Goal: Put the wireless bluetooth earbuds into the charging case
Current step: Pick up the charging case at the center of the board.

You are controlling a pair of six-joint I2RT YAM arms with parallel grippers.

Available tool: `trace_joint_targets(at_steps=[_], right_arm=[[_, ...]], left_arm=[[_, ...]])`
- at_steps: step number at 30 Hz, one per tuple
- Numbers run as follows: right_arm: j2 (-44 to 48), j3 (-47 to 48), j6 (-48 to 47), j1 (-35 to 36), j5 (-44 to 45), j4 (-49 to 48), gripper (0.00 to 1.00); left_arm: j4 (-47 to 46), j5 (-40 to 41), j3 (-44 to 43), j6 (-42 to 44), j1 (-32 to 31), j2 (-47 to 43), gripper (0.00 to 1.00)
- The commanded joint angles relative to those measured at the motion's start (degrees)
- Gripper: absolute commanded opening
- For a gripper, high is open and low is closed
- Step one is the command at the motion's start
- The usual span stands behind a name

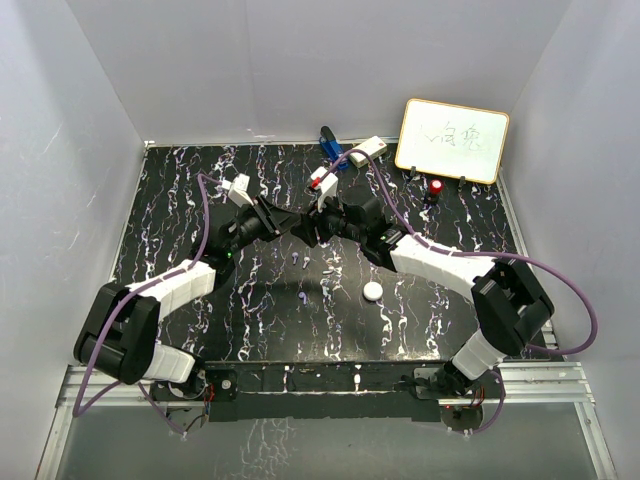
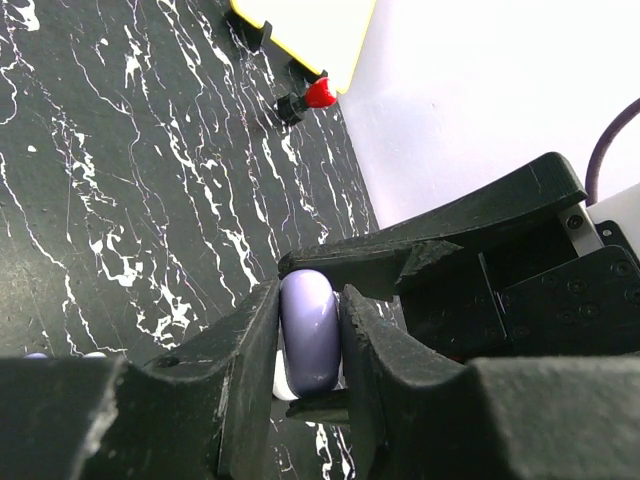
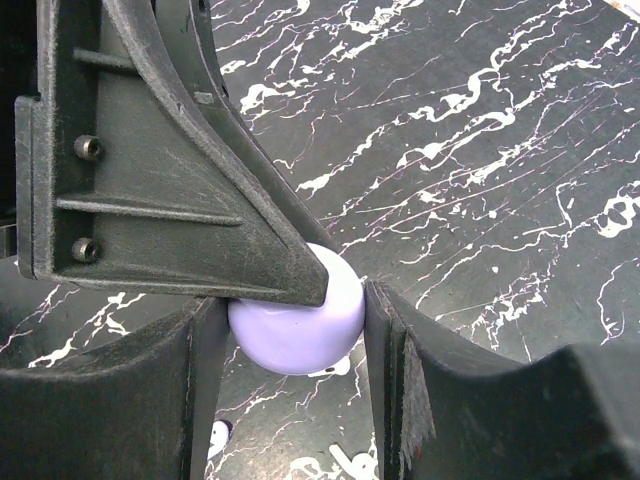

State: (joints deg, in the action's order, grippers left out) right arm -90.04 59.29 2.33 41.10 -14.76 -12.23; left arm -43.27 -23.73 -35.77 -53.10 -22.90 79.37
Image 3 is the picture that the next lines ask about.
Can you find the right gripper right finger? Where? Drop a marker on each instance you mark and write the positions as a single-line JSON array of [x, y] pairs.
[[446, 408]]

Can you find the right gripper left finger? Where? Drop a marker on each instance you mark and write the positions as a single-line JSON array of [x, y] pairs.
[[140, 407]]

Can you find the purple earbud charging case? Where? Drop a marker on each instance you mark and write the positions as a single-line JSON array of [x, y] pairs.
[[300, 340]]

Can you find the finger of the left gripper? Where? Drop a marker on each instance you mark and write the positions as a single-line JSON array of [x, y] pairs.
[[112, 195], [171, 44]]

